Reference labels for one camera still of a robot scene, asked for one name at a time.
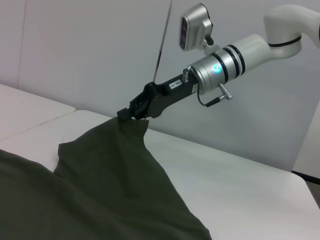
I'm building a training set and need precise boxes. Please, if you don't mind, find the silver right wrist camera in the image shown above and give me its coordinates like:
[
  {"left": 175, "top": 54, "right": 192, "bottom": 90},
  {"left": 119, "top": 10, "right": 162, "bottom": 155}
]
[{"left": 178, "top": 2, "right": 219, "bottom": 54}]

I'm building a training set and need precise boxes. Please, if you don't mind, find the dark green printed T-shirt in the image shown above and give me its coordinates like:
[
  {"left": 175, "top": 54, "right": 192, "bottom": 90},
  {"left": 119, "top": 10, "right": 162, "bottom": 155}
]
[{"left": 0, "top": 116, "right": 213, "bottom": 240}]

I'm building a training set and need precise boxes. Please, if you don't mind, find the right arm cable with plug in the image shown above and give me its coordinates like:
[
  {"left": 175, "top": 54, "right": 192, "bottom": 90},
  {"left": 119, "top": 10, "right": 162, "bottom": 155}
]
[{"left": 196, "top": 82, "right": 235, "bottom": 108}]

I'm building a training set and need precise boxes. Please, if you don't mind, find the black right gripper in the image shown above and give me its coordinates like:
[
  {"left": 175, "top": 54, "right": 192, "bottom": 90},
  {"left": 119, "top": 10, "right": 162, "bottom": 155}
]
[{"left": 116, "top": 67, "right": 201, "bottom": 123}]

